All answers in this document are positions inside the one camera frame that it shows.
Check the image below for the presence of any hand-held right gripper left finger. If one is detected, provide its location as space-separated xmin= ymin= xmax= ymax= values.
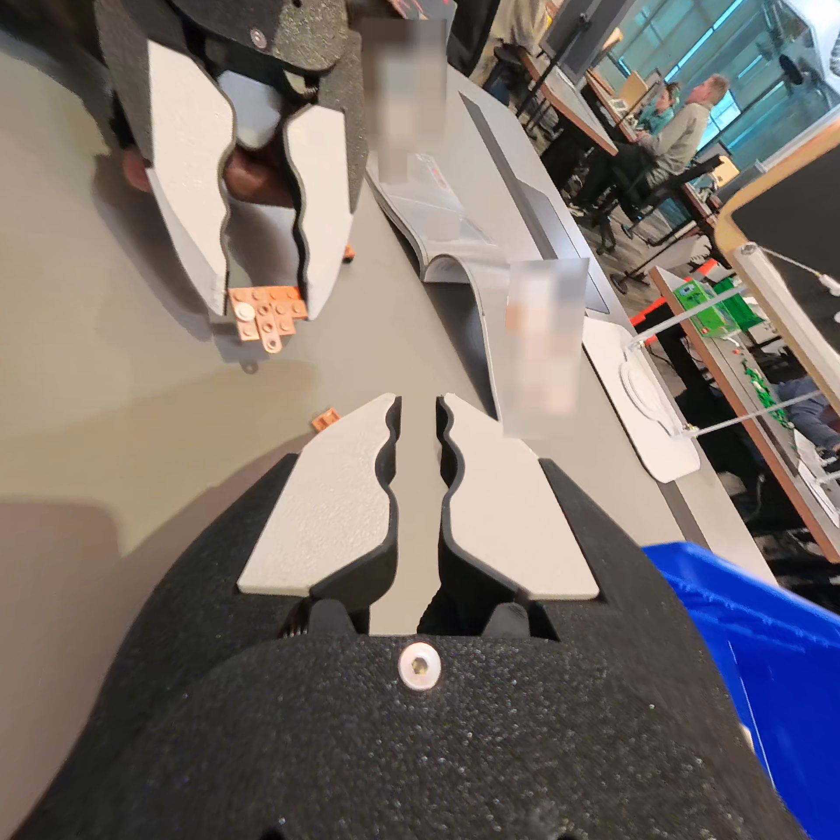
xmin=236 ymin=392 xmax=403 ymax=598

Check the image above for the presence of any white cable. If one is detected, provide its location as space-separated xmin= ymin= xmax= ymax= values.
xmin=755 ymin=246 xmax=840 ymax=293

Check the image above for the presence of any orange plate assembly grey underside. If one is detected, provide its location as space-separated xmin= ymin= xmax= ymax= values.
xmin=226 ymin=285 xmax=309 ymax=355

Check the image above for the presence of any grey wooden-edged desk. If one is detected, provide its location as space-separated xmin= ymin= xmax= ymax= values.
xmin=650 ymin=266 xmax=840 ymax=562

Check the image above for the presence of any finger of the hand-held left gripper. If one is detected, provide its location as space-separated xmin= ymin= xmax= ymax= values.
xmin=282 ymin=104 xmax=355 ymax=321
xmin=144 ymin=39 xmax=237 ymax=316

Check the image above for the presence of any grey monitor back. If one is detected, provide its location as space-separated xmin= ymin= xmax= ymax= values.
xmin=541 ymin=0 xmax=641 ymax=86

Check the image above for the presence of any grey instruction booklet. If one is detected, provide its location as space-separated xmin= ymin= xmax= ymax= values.
xmin=364 ymin=151 xmax=513 ymax=421

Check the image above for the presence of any white flat base plate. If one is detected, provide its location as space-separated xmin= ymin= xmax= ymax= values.
xmin=581 ymin=318 xmax=702 ymax=484

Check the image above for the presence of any black office chair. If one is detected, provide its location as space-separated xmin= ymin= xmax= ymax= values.
xmin=577 ymin=141 xmax=697 ymax=250

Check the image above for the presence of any blue plastic bin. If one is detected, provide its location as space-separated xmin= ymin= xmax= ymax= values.
xmin=642 ymin=541 xmax=840 ymax=840

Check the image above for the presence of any black wooden-edged table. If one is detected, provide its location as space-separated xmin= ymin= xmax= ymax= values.
xmin=715 ymin=121 xmax=840 ymax=395

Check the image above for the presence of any person's left hand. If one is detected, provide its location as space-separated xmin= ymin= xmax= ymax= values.
xmin=222 ymin=143 xmax=294 ymax=207

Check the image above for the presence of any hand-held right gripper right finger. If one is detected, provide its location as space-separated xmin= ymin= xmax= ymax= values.
xmin=436 ymin=392 xmax=601 ymax=601

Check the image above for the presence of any white metal bar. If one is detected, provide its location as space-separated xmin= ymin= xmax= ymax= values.
xmin=740 ymin=243 xmax=840 ymax=388

